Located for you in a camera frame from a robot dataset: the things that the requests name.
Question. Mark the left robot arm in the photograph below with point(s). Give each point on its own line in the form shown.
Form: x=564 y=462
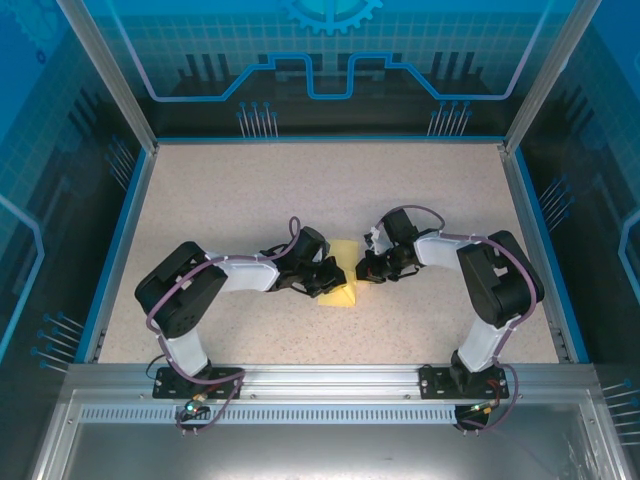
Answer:
x=180 y=295

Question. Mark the aluminium mounting rail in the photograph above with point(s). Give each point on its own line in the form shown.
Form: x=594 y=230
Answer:
x=330 y=382

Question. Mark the blue aluminium table border frame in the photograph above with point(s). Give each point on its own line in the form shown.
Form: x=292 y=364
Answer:
x=106 y=280

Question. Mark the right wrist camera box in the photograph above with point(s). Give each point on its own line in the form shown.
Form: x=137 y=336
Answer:
x=378 y=241

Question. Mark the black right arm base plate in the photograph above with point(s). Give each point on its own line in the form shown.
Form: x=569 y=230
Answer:
x=434 y=384

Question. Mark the shiny metal sheet panel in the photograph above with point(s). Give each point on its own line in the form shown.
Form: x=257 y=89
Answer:
x=320 y=450

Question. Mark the aluminium enclosure post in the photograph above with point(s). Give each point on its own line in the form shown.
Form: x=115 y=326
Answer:
x=115 y=85
x=550 y=75

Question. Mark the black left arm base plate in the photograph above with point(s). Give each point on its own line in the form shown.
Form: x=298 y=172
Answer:
x=167 y=387

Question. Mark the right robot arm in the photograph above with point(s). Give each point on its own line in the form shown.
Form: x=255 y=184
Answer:
x=500 y=280

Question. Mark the yellow paper sheet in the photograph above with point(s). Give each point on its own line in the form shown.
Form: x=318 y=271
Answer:
x=344 y=252

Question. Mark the small lit connector plug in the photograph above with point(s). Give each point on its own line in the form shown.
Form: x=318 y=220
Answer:
x=192 y=406
x=484 y=407

